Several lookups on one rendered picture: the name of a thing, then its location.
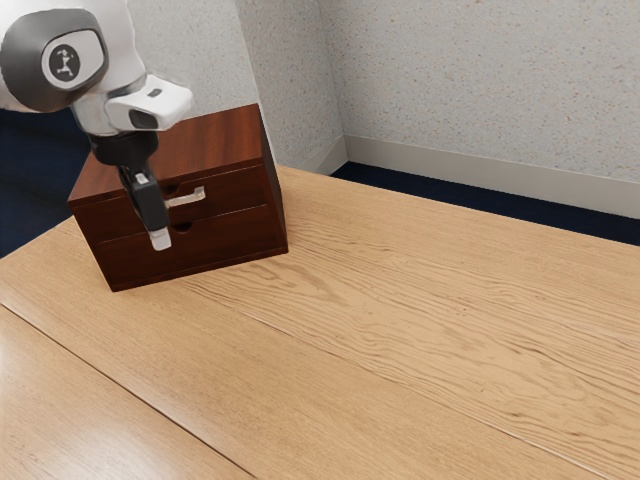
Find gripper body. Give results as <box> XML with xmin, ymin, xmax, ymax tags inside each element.
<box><xmin>88</xmin><ymin>129</ymin><xmax>161</xmax><ymax>169</ymax></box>

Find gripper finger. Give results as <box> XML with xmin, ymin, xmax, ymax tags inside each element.
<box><xmin>116</xmin><ymin>164</ymin><xmax>173</xmax><ymax>252</ymax></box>

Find dark brown wooden drawer cabinet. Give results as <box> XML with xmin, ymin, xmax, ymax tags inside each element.
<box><xmin>67</xmin><ymin>103</ymin><xmax>290</xmax><ymax>294</ymax></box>

